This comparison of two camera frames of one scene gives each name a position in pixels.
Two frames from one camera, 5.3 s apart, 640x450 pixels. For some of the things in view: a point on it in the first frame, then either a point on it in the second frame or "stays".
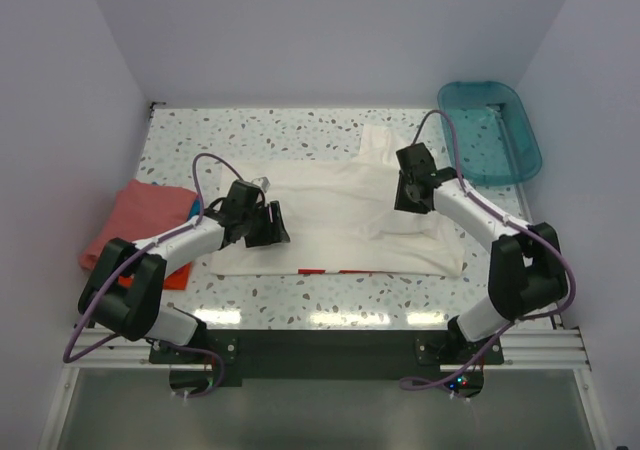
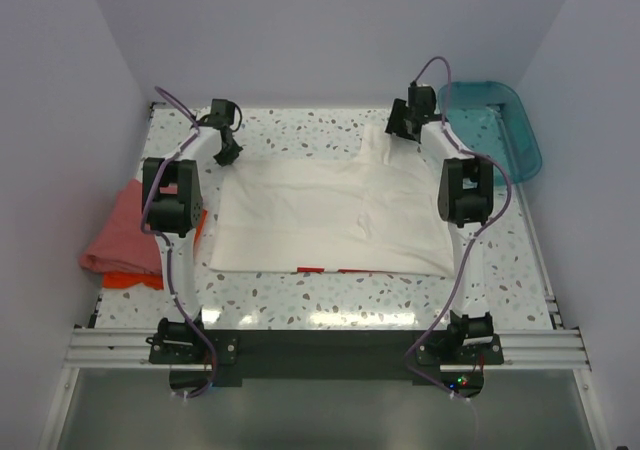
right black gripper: x=402 y=204 → x=394 y=126
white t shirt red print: x=340 y=217 stays
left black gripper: x=274 y=231 → x=230 y=157
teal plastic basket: x=497 y=144 stays
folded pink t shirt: x=140 y=210 stays
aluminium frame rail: x=547 y=348 stays
